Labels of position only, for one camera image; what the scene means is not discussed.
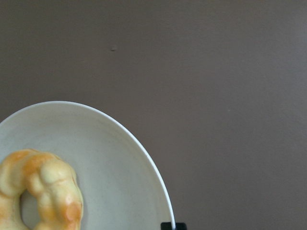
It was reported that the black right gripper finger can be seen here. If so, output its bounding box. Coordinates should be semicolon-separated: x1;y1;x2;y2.
160;222;187;230

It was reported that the braided donut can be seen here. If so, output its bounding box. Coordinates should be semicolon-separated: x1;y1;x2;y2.
0;149;83;230

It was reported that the white plate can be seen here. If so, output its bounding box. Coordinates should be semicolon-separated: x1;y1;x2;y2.
0;101;176;230

